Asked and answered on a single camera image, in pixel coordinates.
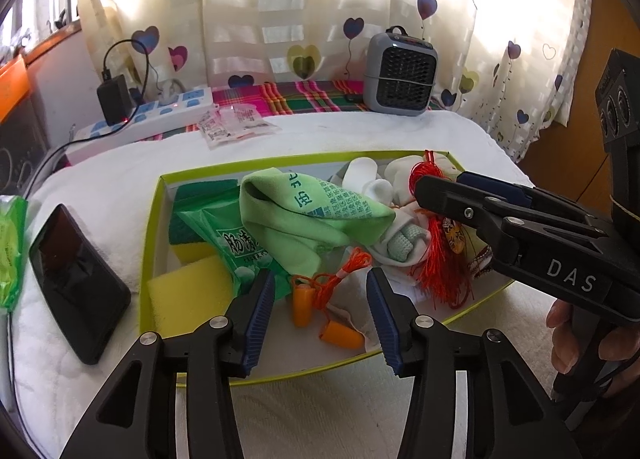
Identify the small sachet packets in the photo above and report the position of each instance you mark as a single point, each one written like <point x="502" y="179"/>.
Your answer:
<point x="226" y="124"/>

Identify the plaid cloth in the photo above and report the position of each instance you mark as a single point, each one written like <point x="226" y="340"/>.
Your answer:
<point x="296" y="97"/>

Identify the red tassel mask ornament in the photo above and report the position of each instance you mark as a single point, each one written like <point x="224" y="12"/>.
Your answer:
<point x="455" y="255"/>

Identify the orange storage box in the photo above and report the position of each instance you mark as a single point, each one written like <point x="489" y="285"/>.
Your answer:
<point x="14" y="85"/>

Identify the orange corded earplugs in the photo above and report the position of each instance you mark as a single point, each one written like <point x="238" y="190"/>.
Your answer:
<point x="313" y="294"/>

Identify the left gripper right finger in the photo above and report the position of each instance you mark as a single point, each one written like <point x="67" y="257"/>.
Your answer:
<point x="508" y="412"/>

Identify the grey portable heater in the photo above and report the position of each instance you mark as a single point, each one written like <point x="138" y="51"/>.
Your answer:
<point x="400" y="73"/>

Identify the white sachet pouch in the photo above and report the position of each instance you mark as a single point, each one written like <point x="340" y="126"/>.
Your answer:
<point x="349" y="302"/>

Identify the black smartphone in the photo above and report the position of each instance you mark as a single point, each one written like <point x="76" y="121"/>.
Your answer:
<point x="86" y="298"/>

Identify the green-topped yellow sponge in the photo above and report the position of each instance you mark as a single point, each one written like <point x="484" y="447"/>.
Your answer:
<point x="200" y="213"/>

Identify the white towel table cover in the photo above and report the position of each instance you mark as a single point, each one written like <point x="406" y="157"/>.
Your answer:
<point x="356" y="411"/>

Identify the heart-patterned curtain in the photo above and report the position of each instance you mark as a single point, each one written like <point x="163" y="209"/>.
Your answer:
<point x="508" y="65"/>

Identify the green tissue pack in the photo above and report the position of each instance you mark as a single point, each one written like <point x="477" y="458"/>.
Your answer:
<point x="12" y="232"/>

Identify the person's right hand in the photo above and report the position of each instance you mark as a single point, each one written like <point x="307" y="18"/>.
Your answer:
<point x="619" y="345"/>

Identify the light green cloth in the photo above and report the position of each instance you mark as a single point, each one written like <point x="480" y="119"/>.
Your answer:
<point x="297" y="218"/>

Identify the green wipes packet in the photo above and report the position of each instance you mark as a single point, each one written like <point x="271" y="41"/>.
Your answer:
<point x="244" y="257"/>

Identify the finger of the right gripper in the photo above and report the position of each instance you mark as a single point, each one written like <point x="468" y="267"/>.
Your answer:
<point x="534" y="198"/>
<point x="464" y="200"/>

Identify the plain yellow sponge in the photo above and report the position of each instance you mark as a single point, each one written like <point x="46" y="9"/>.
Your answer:
<point x="185" y="298"/>

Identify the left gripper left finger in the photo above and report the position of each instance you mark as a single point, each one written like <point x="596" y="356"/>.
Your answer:
<point x="134" y="413"/>

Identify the black power adapter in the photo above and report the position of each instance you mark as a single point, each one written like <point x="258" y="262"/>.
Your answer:
<point x="114" y="100"/>

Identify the white power strip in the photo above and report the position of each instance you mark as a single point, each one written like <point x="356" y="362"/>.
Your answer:
<point x="151" y="120"/>

